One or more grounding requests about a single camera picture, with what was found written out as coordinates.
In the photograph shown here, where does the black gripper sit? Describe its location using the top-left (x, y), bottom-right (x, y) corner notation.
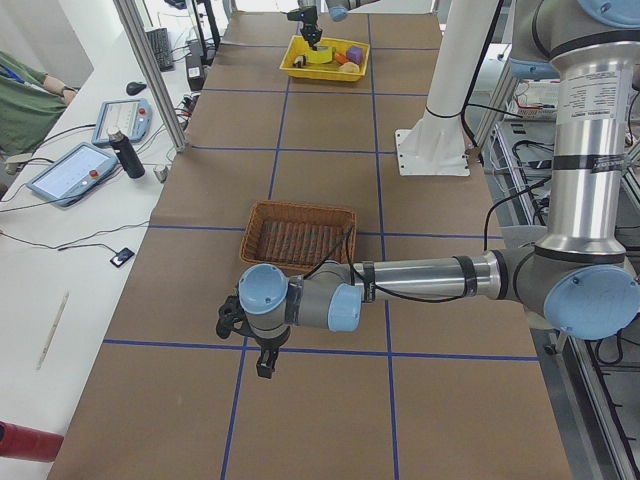
top-left (249, 327), bottom-right (290, 379)
top-left (300, 15), bottom-right (322, 50)

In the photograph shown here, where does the yellow tape roll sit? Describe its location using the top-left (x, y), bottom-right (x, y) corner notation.
top-left (304, 45), bottom-right (335, 65)

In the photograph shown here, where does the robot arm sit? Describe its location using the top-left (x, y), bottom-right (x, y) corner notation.
top-left (286, 0), bottom-right (370, 50)
top-left (216, 1), bottom-right (639, 378)

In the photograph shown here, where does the yellow plastic basket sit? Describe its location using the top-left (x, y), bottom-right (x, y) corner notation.
top-left (280, 35), bottom-right (370, 82)

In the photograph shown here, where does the brown wicker basket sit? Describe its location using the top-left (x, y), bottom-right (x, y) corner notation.
top-left (240, 200), bottom-right (357, 273)

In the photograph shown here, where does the toy panda figure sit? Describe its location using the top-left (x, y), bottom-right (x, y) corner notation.
top-left (293, 56), bottom-right (306, 68)

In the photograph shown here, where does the orange toy carrot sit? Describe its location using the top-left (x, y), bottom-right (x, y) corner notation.
top-left (334, 52), bottom-right (348, 65)

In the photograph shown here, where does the purple foam block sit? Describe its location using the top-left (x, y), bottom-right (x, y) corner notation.
top-left (346, 45), bottom-right (363, 64)

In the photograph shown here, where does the toy croissant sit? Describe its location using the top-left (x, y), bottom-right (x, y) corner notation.
top-left (338, 62), bottom-right (360, 75)

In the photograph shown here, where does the black keyboard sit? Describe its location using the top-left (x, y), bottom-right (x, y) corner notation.
top-left (146, 28), bottom-right (174, 72)

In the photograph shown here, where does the black smartphone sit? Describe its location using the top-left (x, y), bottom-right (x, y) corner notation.
top-left (110, 247), bottom-right (135, 268)

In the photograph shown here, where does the black computer mouse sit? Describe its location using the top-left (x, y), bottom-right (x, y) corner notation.
top-left (125, 82), bottom-right (147, 96)

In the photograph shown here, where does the far teach pendant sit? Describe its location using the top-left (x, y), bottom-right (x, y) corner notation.
top-left (91, 99), bottom-right (152, 147)

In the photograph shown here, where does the teach pendant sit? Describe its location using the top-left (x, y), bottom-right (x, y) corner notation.
top-left (91, 99), bottom-right (152, 147)
top-left (27, 143), bottom-right (117, 207)

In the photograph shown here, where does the black thermos bottle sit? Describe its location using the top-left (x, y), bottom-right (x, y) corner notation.
top-left (107, 126), bottom-right (145, 179)

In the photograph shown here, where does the red cylinder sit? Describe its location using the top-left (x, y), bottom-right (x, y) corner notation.
top-left (1, 421), bottom-right (64, 463)

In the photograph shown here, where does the near teach pendant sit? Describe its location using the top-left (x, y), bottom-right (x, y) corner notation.
top-left (27, 143), bottom-right (117, 207)

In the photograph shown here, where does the person in green shirt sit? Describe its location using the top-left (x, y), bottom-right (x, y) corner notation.
top-left (1, 51), bottom-right (78, 156)

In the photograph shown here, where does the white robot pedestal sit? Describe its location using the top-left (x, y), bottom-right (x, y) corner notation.
top-left (395, 0), bottom-right (501, 176)

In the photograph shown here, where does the aluminium frame post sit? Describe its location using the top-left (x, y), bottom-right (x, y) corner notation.
top-left (113, 0), bottom-right (187, 153)

